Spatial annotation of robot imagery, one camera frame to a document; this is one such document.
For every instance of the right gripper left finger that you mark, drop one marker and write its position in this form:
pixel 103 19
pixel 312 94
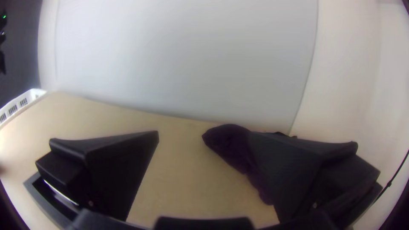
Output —
pixel 108 172

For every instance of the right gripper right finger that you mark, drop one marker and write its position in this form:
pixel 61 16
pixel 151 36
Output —
pixel 306 172

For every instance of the white laundry basket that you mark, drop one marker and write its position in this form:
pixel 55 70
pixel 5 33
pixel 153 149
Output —
pixel 19 103

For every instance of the pile of dark folded clothes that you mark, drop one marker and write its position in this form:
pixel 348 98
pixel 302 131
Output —
pixel 223 143

